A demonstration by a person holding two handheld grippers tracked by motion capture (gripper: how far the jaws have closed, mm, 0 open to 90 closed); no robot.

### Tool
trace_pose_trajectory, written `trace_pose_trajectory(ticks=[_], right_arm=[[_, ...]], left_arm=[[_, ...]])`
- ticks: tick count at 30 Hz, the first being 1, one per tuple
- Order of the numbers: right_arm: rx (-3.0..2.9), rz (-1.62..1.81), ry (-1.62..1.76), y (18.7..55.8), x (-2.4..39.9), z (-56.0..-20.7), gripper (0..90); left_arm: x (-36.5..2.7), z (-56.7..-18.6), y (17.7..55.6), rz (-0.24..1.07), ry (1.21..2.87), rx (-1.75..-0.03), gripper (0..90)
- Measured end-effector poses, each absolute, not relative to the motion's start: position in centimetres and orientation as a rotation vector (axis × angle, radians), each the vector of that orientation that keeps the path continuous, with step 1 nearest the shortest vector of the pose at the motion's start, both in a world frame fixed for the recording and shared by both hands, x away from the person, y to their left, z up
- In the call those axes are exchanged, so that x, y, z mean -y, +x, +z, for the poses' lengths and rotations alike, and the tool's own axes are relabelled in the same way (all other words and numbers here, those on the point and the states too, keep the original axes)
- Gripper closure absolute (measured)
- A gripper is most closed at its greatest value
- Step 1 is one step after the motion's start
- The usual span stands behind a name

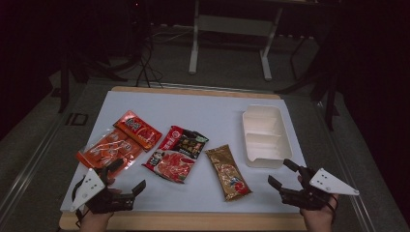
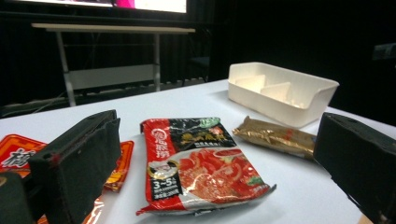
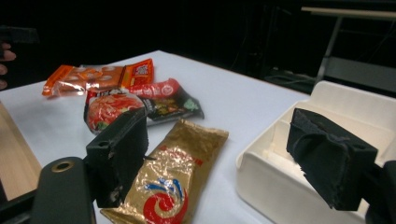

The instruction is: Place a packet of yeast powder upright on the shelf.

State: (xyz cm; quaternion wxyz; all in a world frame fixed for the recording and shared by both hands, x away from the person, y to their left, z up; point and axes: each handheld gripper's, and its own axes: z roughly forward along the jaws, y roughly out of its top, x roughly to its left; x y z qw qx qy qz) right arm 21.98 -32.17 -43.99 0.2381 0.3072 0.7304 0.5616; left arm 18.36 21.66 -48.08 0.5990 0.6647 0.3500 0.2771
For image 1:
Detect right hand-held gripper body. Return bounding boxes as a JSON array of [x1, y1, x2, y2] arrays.
[[279, 167, 360, 211]]

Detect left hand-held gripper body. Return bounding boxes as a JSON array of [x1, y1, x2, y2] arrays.
[[70, 167, 136, 215]]

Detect large clear orange packet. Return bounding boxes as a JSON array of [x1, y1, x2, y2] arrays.
[[75, 128, 144, 180]]

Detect white plastic container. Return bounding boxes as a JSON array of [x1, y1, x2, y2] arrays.
[[242, 103, 293, 169]]

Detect small orange sauce packet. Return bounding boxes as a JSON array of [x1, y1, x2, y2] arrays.
[[112, 109, 163, 153]]

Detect gold brown sauce packet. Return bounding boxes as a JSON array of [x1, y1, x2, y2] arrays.
[[205, 144, 253, 202]]

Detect red and black soup packet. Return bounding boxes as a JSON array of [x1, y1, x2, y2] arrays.
[[142, 125, 210, 185]]

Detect person's left hand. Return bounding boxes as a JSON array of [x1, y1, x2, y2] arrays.
[[78, 209, 114, 232]]

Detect person's right hand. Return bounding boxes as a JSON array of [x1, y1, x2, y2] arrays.
[[299, 192, 339, 232]]

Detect black metal stand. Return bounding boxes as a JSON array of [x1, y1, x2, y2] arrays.
[[277, 32, 339, 130], [57, 47, 130, 114]]

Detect white table sheet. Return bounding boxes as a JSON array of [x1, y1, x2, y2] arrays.
[[60, 90, 308, 214]]

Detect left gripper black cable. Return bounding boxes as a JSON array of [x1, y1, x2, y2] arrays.
[[71, 178, 91, 228]]

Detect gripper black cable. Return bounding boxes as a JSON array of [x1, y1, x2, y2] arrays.
[[325, 192, 338, 225], [71, 178, 91, 228]]

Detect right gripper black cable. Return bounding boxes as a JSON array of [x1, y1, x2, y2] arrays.
[[325, 192, 338, 225]]

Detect black floor cables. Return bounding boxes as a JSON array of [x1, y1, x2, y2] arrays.
[[134, 25, 194, 88]]

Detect white metal desk frame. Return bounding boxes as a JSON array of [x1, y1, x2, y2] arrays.
[[188, 0, 284, 81]]

